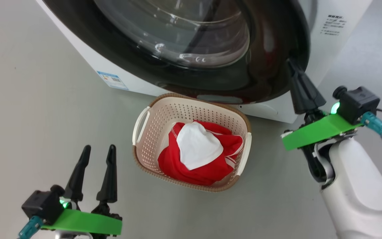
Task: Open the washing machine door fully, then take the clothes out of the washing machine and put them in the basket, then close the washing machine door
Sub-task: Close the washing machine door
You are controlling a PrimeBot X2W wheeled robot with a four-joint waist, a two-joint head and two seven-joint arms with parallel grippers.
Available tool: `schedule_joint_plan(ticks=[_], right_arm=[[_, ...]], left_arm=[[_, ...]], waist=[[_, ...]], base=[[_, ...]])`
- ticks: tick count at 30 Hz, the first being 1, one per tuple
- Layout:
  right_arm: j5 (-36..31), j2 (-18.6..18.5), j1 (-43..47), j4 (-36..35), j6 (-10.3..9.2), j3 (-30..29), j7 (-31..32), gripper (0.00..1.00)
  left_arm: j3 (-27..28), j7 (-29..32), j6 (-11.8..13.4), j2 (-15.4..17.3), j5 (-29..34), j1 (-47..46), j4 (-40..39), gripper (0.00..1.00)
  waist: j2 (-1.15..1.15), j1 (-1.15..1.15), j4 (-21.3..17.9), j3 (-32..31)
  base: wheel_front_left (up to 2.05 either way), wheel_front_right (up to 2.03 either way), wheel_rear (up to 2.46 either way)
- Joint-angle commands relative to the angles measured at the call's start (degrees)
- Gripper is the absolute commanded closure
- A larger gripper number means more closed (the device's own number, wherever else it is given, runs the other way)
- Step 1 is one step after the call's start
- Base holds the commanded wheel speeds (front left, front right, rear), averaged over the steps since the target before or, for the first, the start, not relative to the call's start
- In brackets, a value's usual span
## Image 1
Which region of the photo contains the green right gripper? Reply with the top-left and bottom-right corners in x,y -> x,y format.
282,58 -> 364,151

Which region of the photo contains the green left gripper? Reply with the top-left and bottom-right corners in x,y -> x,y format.
42,144 -> 123,237

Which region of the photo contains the red and white garment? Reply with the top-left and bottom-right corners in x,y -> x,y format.
158,120 -> 244,186

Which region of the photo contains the round glass washer door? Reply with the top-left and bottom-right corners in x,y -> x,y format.
42,0 -> 311,104

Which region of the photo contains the white front-load washing machine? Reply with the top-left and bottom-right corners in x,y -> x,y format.
35,0 -> 374,124

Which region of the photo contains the cream laundry basket brown rim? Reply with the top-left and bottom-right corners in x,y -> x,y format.
132,93 -> 252,193

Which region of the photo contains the round white drain filter cover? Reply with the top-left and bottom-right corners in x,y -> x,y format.
241,103 -> 279,117

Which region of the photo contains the blue energy label sticker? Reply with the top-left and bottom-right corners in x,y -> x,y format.
96,71 -> 129,91

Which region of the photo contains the black left arm cable teal plug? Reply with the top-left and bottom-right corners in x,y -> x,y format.
18,216 -> 44,239

